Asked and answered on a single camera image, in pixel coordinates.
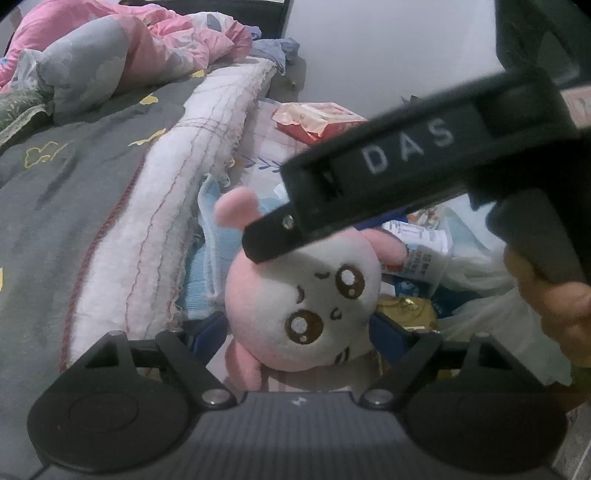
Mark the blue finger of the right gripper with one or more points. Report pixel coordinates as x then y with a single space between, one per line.
273 235

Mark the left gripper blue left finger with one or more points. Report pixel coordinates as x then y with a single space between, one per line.
205 337

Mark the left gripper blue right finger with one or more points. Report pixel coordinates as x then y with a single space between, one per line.
390 340

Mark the blue checked towel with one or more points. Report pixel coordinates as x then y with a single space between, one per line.
221 221

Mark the pink white plush toy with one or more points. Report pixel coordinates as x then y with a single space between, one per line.
309 308

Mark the person's right hand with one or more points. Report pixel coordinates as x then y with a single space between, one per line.
564 308

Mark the gold foil packet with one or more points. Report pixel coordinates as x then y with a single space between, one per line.
411 313

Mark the checked cartoon bed sheet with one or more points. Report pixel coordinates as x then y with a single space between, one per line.
263 149

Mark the white plastic bag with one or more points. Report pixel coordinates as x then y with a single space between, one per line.
478 295

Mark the blue purple clothes pile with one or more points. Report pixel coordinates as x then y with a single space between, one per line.
281 51

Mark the dark grey blanket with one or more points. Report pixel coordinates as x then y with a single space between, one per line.
58 189

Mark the pink grey quilt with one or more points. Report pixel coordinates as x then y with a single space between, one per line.
80 53

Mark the green patterned cloth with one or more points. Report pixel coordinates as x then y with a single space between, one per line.
22 113

